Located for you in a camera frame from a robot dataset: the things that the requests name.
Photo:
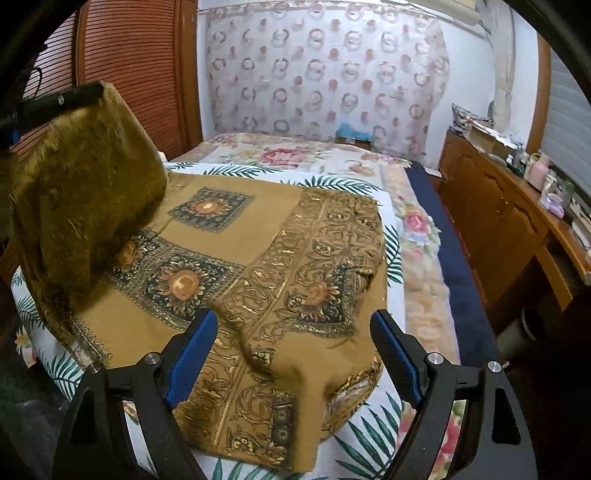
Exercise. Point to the grey round bin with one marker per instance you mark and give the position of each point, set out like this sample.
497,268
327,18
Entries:
521,334

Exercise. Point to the grey window blind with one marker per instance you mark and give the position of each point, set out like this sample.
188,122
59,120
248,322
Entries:
570,129

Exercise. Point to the wooden louvered wardrobe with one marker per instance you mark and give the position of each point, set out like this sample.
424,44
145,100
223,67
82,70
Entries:
138,69

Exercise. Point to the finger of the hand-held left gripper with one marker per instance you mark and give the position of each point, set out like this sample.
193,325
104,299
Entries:
8,136
57,99

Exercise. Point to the purple trinket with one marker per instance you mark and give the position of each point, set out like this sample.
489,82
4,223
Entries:
551,204

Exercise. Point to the navy bed sheet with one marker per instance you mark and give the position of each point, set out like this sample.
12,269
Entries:
461,277

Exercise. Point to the beige lace curtain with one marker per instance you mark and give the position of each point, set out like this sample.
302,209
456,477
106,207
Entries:
502,60

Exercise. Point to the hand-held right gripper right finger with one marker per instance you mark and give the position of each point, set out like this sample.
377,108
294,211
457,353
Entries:
396,353

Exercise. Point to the small cardboard box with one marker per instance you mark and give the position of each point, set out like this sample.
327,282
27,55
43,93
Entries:
353,142

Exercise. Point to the blue fuzzy cloth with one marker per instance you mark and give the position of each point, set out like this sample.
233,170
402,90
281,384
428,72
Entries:
353,129

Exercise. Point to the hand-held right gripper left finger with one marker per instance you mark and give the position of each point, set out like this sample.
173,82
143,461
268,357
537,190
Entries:
194,355

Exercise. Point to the patterned cushion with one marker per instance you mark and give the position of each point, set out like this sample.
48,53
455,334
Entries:
468,117

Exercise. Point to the palm leaf printed sheet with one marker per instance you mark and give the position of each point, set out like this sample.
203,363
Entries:
369,443

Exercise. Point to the open cardboard box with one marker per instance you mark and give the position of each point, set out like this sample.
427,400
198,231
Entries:
489,141

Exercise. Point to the row of books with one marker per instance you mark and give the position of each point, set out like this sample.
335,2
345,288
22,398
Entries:
581,221

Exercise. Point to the floral blanket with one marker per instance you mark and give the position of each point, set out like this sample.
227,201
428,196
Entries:
415,221

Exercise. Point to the wooden window frame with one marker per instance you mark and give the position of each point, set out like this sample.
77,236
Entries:
538,101

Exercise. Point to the brown sunflower patterned garment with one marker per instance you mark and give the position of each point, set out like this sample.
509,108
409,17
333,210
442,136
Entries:
277,258

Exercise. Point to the long wooden cabinet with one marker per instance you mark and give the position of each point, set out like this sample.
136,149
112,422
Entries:
485,207

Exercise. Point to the pink container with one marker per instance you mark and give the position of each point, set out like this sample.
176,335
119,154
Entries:
538,173

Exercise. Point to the dark cloth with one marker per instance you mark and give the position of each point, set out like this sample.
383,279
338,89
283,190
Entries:
27,415

